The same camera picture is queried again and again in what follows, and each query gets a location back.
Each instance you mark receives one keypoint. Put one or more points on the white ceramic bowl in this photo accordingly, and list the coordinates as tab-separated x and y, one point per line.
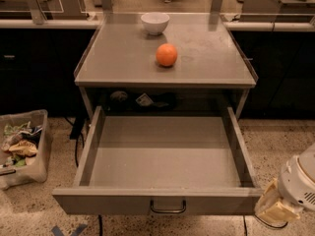
155	22

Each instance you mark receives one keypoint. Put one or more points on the crumpled snack bags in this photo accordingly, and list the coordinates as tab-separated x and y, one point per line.
20	144

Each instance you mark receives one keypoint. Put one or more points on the dark objects behind drawer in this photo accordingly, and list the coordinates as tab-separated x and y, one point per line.
122	100

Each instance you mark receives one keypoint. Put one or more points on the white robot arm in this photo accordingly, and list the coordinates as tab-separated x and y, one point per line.
291	192

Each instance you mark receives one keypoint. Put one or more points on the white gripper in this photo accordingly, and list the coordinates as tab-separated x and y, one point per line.
293	188

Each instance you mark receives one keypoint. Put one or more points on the grey top drawer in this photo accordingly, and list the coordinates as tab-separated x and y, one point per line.
142	165

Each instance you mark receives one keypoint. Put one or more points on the orange fruit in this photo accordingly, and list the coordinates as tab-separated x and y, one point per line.
166	55

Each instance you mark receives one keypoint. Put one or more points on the clear plastic bin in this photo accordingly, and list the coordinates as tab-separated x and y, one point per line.
37	172

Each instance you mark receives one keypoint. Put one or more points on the grey metal cabinet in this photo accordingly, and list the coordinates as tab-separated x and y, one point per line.
194	51

